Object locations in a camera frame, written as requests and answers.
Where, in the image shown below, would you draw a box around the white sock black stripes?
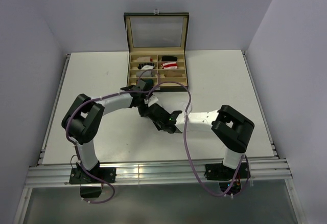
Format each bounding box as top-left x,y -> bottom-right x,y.
179,102 -> 193,114

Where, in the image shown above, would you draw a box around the brown ribbed sock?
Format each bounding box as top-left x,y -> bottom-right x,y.
164,70 -> 184,78

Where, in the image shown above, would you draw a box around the red white striped sock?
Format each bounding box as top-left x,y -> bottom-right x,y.
161,62 -> 178,70

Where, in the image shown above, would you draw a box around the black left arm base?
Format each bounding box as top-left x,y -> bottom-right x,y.
68,166 -> 116,199

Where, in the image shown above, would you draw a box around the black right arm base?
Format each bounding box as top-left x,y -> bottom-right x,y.
204,163 -> 251,195

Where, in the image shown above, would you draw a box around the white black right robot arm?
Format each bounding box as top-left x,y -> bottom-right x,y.
138,103 -> 255,178

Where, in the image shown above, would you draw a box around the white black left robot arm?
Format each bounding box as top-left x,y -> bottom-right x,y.
61,79 -> 154,183

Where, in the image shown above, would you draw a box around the rolled teal sock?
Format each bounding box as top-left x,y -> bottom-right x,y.
145,79 -> 154,85

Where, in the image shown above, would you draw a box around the rolled grey sock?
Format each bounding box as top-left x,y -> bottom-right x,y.
135,70 -> 155,78

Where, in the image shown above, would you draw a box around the rolled black white sock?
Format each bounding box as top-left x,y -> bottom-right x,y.
137,63 -> 156,70

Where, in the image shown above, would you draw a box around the black compartment storage box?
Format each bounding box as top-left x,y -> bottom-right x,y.
124,10 -> 190,92

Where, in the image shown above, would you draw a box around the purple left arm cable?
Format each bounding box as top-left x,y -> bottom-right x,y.
65,69 -> 160,205

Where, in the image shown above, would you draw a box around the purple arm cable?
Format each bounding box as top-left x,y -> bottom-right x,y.
65,69 -> 160,205
144,81 -> 250,198

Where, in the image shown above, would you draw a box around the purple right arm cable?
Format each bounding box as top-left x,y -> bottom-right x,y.
144,81 -> 250,198

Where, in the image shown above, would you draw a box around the aluminium table frame rail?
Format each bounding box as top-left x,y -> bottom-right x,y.
24,158 -> 293,188

